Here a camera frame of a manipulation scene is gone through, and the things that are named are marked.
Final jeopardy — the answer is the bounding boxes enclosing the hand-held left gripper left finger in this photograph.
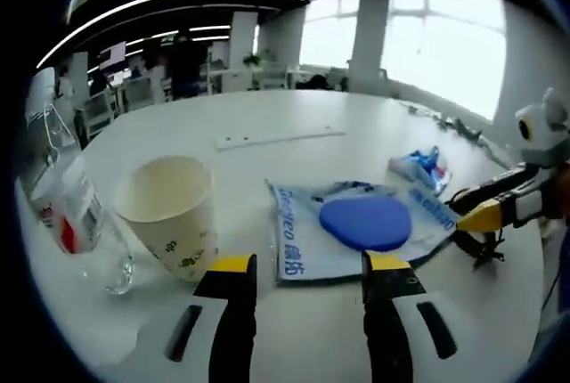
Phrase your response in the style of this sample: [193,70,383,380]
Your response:
[133,253,259,383]

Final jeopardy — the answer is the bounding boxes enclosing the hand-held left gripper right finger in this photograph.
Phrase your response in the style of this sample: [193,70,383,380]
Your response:
[360,250,491,383]

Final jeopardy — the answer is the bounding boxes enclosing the blue plastic packet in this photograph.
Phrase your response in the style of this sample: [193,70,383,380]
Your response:
[386,145,453,200]

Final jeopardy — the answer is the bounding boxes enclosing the blue oval pad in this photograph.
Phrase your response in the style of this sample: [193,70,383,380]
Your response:
[319,195,413,251]

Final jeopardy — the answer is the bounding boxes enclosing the white paper cup green print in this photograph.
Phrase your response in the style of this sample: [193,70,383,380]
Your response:
[113,155,219,284]

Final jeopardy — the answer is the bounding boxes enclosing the clear bag with blue print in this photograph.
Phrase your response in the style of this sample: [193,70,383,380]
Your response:
[265,179,460,287]

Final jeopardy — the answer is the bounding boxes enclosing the clear plastic water bottle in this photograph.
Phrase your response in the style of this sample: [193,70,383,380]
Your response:
[24,102,134,297]

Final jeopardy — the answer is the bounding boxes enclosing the white flat strip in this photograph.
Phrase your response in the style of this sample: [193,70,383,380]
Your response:
[216,128,347,152]

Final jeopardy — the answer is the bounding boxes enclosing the black office chair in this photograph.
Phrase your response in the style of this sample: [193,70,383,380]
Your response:
[296,73,348,93]

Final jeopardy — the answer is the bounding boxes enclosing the white office chair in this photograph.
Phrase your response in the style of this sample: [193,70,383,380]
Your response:
[84,88,119,134]

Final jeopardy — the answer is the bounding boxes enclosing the green potted plant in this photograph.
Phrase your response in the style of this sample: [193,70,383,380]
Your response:
[242,51,268,68]

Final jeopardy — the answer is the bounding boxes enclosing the tangle of cables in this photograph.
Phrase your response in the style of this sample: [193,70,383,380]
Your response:
[398,100,513,166]

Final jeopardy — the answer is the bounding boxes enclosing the wall display screen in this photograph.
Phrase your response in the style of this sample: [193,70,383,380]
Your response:
[100,42,128,67]

